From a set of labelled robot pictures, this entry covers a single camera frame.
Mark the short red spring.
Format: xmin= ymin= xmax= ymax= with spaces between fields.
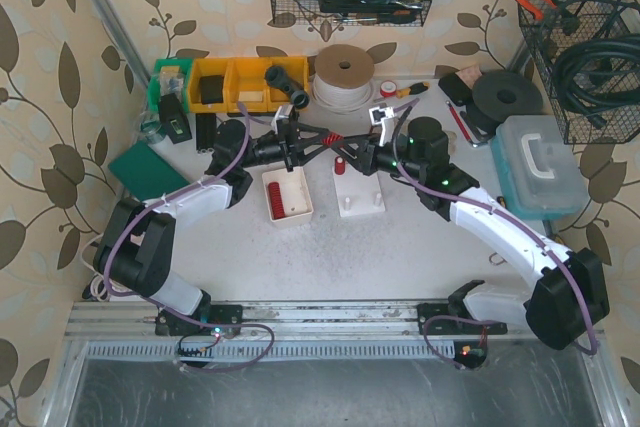
xmin=334 ymin=156 xmax=347 ymax=176

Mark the medium red spring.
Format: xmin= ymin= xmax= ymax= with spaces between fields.
xmin=322 ymin=132 xmax=343 ymax=147

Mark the cream plastic tray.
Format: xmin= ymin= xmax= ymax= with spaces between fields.
xmin=262 ymin=167 xmax=314 ymax=229

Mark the long red spring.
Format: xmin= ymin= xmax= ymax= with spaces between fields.
xmin=267 ymin=182 xmax=285 ymax=220

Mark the beige work glove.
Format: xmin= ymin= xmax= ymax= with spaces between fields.
xmin=444 ymin=130 xmax=457 ymax=156

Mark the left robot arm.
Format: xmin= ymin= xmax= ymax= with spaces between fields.
xmin=93 ymin=105 xmax=332 ymax=317

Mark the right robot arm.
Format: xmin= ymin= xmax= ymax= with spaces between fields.
xmin=328 ymin=104 xmax=610 ymax=355

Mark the white peg board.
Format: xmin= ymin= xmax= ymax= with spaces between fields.
xmin=333 ymin=165 xmax=386 ymax=218

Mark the red tape roll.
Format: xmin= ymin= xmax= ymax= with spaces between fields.
xmin=379 ymin=80 xmax=397 ymax=98

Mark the black pipe fitting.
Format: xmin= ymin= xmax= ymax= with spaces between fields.
xmin=264 ymin=65 xmax=310 ymax=110

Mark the yellow black screwdriver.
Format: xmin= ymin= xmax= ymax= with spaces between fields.
xmin=373 ymin=82 xmax=430 ymax=102

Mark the black rectangular block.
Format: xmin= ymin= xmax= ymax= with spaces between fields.
xmin=195 ymin=113 xmax=217 ymax=154

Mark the yellow plastic bin trio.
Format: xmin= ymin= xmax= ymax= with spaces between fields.
xmin=185 ymin=56 xmax=310 ymax=115

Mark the black pouch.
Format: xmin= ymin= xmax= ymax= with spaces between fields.
xmin=438 ymin=73 xmax=473 ymax=107

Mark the black green device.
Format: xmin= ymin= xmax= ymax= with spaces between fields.
xmin=158 ymin=94 xmax=192 ymax=144

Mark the green plastic bin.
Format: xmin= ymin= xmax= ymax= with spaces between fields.
xmin=147 ymin=58 xmax=193 ymax=112

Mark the black filament spool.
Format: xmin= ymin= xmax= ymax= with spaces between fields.
xmin=466 ymin=71 xmax=544 ymax=134

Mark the brass padlock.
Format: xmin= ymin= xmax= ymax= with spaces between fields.
xmin=489 ymin=252 xmax=506 ymax=266

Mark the clear teal storage box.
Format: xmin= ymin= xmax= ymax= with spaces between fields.
xmin=490 ymin=115 xmax=589 ymax=220

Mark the white cable spool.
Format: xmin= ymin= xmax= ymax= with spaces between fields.
xmin=312 ymin=44 xmax=374 ymax=114

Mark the red handled hex key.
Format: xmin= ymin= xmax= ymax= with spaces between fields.
xmin=445 ymin=101 xmax=492 ymax=148

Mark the coiled black hose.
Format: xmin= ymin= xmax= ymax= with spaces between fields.
xmin=553 ymin=34 xmax=640 ymax=128

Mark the right wire basket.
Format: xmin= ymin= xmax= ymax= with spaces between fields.
xmin=518 ymin=0 xmax=639 ymax=145

